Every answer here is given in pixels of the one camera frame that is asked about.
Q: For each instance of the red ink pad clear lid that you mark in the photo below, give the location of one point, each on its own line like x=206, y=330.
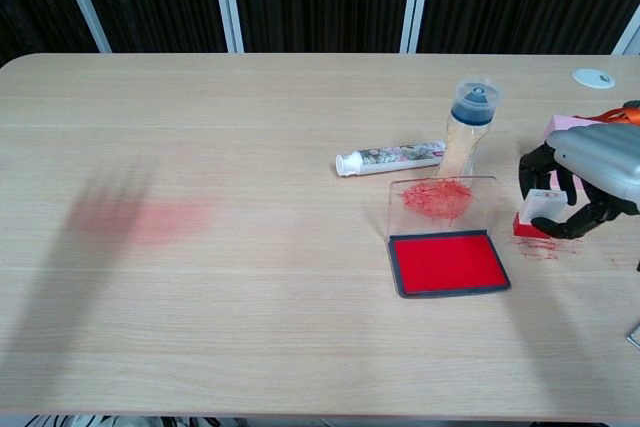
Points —
x=445, y=264

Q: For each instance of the pink cube box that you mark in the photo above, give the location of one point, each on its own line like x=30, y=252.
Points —
x=567, y=122

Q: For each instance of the red white stamp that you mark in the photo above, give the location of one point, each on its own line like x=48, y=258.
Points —
x=542, y=207

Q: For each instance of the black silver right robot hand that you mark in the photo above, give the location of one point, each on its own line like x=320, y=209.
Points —
x=600, y=157

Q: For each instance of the clear bottle dark blue cap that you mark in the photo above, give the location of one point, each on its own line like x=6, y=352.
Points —
x=467, y=117

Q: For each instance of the floral printed white tube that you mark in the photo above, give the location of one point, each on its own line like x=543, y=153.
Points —
x=395, y=157

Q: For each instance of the orange ribbon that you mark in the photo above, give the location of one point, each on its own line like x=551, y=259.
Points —
x=620, y=114

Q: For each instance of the white partition frame post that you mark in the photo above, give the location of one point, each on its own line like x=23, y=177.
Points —
x=416, y=2
x=227, y=2
x=82, y=2
x=629, y=37

